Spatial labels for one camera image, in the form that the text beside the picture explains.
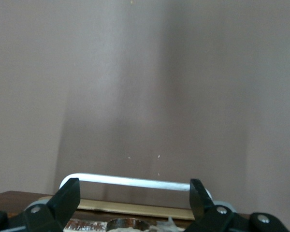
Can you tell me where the dark wooden drawer cabinet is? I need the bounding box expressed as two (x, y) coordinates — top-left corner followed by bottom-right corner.
(0, 190), (253, 232)

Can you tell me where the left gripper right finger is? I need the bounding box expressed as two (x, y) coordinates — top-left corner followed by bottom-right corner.
(183, 178), (290, 232)

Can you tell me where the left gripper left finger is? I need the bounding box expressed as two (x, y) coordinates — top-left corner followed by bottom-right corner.
(0, 178), (81, 232)

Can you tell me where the white drawer handle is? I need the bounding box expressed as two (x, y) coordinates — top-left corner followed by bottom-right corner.
(59, 172), (212, 201)

